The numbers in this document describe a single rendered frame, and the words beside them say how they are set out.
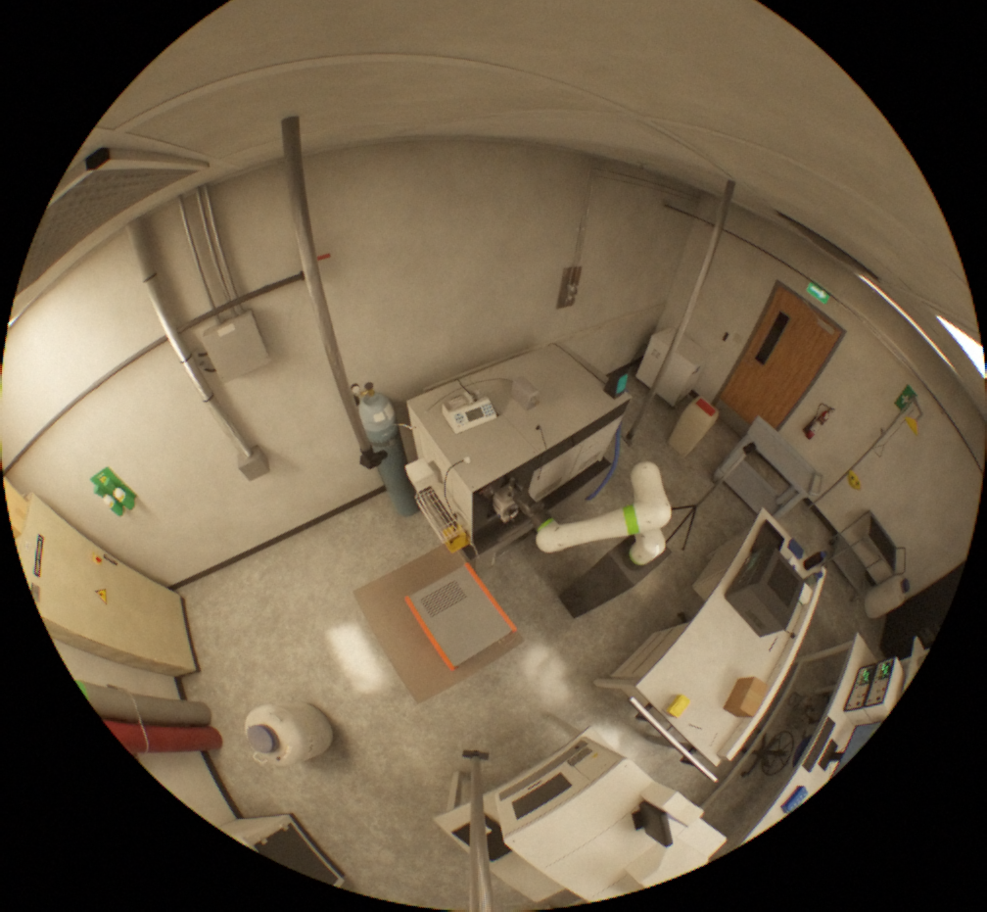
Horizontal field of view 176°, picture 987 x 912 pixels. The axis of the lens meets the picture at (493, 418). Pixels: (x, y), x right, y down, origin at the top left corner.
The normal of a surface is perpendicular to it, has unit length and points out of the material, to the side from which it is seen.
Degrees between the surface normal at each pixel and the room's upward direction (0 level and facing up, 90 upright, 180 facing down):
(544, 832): 0
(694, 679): 0
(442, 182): 90
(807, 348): 90
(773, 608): 58
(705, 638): 0
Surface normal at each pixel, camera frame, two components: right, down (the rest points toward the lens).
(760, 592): -0.66, -0.04
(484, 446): 0.06, -0.68
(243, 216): 0.57, 0.62
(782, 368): -0.82, 0.39
